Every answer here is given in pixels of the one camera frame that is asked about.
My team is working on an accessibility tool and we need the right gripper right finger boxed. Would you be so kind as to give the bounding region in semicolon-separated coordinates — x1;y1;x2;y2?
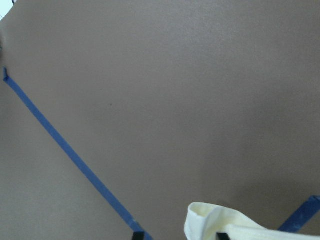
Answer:
216;232;230;240

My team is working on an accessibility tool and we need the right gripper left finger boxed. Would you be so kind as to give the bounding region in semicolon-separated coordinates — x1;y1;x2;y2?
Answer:
131;231;145;240

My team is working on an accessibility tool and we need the cream long-sleeve cat shirt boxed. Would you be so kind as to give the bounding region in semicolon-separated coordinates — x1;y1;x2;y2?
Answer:
184;202;320;240

